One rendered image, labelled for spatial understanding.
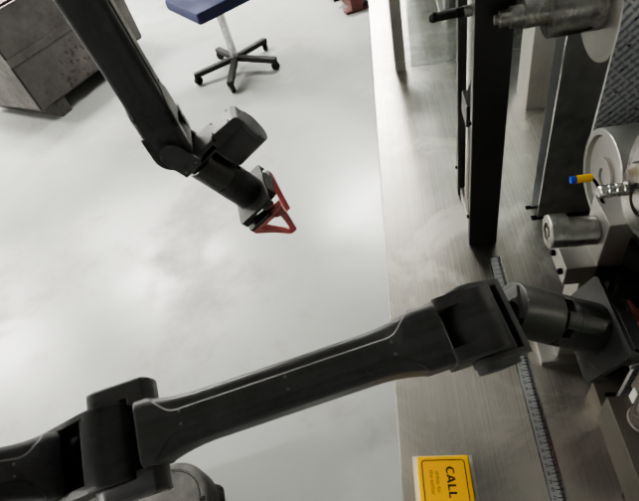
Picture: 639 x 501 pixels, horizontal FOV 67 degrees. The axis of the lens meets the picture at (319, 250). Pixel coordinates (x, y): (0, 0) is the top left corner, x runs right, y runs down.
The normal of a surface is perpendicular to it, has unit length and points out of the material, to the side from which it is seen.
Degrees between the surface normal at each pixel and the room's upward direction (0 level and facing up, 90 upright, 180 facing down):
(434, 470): 0
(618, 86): 92
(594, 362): 59
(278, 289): 0
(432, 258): 0
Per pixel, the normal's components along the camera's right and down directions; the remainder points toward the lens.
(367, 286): -0.21, -0.66
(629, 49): -0.04, 0.77
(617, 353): -0.95, -0.23
